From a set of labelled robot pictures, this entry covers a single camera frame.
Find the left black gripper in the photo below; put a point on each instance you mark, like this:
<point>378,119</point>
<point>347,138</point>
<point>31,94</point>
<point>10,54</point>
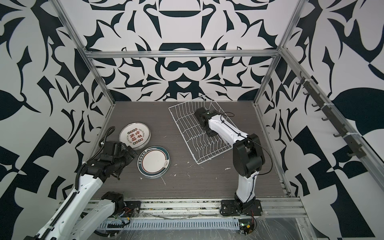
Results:
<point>129,156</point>

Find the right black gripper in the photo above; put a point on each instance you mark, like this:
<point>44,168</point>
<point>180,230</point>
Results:
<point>210,134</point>

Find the white wire dish rack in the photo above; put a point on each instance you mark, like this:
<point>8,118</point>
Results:
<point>202,147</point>

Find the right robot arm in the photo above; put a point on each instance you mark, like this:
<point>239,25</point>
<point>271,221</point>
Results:
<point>248,156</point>

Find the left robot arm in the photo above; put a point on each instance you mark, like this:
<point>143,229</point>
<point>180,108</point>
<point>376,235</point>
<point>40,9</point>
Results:
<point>67,223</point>

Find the small circuit board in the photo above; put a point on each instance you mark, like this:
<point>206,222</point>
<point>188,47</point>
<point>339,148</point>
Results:
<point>247,226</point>

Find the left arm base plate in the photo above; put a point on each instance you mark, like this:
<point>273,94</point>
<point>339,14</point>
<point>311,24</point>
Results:
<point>129,209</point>

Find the white slotted cable duct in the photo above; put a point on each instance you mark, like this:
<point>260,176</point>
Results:
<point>174,224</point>

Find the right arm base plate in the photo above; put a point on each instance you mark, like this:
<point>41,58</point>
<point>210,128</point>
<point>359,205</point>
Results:
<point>237,208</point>

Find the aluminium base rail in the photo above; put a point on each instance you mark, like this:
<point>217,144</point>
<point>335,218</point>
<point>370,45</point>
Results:
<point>210,209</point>

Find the wall hook rail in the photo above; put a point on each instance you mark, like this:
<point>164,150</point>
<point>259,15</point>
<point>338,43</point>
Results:
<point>332,115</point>

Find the aluminium frame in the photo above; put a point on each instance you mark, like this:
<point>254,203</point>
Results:
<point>338,44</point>

